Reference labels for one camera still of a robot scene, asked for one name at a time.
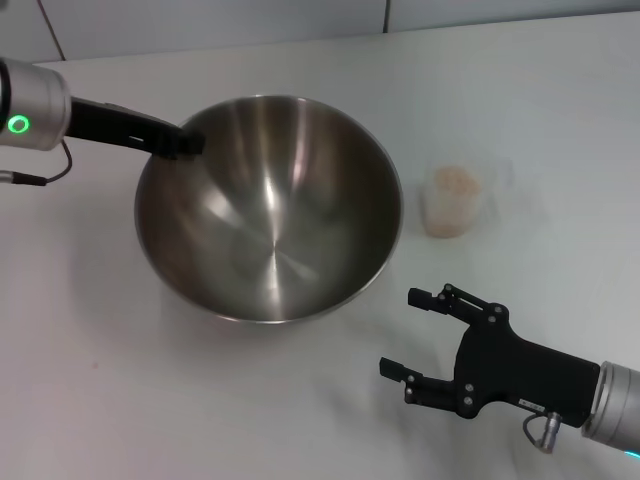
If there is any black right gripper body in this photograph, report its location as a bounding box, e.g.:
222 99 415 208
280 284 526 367
453 304 600 429

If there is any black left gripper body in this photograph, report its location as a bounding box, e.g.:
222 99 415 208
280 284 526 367
67 97 172 155

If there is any stainless steel mixing bowl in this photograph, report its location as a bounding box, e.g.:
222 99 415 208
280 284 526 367
133 94 404 325

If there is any right gripper cable with plug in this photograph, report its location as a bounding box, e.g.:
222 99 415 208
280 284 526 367
522 412 565 454

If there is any gripper cable with plug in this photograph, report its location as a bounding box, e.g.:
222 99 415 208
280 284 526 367
0 141 73 187
522 412 565 454

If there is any left gripper cable with plug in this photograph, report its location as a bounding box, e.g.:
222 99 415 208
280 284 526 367
0 141 73 187

